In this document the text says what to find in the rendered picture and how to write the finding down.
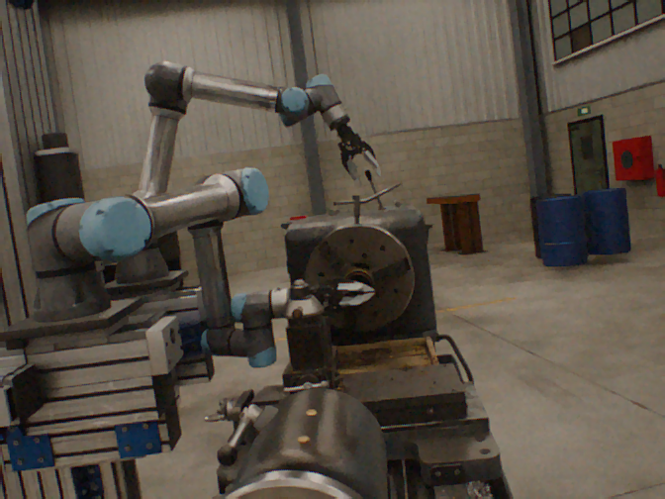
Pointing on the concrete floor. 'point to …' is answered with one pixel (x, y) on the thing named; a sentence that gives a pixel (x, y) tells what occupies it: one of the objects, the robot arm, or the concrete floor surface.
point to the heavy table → (460, 222)
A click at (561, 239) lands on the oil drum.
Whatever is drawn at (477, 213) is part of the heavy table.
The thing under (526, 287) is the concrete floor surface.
